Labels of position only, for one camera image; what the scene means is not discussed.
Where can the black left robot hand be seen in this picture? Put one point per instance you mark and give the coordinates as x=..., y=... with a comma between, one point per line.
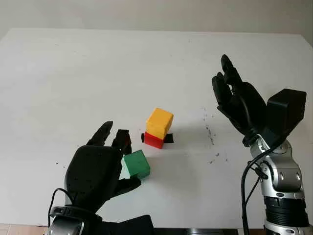
x=93, y=173

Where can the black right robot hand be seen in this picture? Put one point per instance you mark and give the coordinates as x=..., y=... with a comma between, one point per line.
x=249, y=107

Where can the green wooden block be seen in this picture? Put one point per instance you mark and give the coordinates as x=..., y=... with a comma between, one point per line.
x=137, y=164

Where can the red wooden block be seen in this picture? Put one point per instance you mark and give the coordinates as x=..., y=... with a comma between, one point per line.
x=152, y=141

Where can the yellow wooden block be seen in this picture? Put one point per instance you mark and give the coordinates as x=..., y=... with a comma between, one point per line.
x=159, y=121

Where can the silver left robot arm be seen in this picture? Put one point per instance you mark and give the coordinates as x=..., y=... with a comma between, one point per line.
x=66, y=225

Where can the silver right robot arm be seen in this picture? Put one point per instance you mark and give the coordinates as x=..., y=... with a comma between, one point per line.
x=283, y=176

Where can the black tape strip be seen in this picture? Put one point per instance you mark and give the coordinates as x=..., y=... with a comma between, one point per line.
x=169, y=138

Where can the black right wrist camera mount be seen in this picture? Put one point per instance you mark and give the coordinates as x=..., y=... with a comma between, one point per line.
x=286, y=112

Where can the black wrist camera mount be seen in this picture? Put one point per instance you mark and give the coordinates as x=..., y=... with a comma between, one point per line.
x=286, y=112
x=127, y=226

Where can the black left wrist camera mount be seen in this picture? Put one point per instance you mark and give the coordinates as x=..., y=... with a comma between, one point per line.
x=127, y=226

